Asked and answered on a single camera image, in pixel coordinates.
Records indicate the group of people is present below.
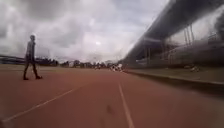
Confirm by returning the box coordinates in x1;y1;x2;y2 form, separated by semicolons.
94;63;124;72

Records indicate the row of distant trees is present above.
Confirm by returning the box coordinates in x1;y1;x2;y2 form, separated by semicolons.
36;57;118;69

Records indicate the red running track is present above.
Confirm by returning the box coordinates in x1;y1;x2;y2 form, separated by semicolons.
0;68;224;128

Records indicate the grey kerb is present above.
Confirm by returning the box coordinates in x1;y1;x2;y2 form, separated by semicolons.
123;69;224;95

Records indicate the roofed grandstand building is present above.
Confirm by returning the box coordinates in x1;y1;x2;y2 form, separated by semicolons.
120;0;224;69

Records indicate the person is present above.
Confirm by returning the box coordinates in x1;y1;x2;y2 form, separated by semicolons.
22;33;44;81

